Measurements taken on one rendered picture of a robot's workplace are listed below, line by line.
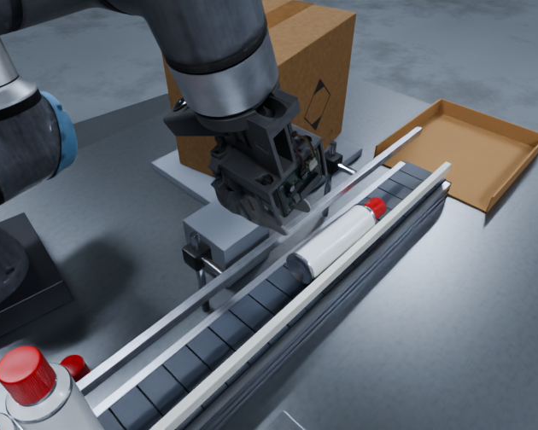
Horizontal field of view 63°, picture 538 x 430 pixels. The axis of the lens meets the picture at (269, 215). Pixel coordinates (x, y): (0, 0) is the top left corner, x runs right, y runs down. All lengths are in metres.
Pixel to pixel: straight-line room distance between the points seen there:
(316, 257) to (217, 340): 0.18
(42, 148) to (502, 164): 0.90
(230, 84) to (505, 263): 0.65
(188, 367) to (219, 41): 0.42
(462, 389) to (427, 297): 0.15
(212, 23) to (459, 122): 0.99
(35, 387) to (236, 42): 0.30
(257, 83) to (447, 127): 0.90
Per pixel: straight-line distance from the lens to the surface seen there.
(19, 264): 0.75
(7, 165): 0.67
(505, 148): 1.16
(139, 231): 0.84
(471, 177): 1.02
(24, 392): 0.40
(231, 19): 0.28
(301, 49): 0.76
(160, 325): 0.53
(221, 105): 0.31
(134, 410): 0.58
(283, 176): 0.36
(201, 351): 0.60
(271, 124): 0.32
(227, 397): 0.57
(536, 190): 1.05
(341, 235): 0.67
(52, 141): 0.69
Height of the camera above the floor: 1.39
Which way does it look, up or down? 42 degrees down
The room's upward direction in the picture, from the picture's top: straight up
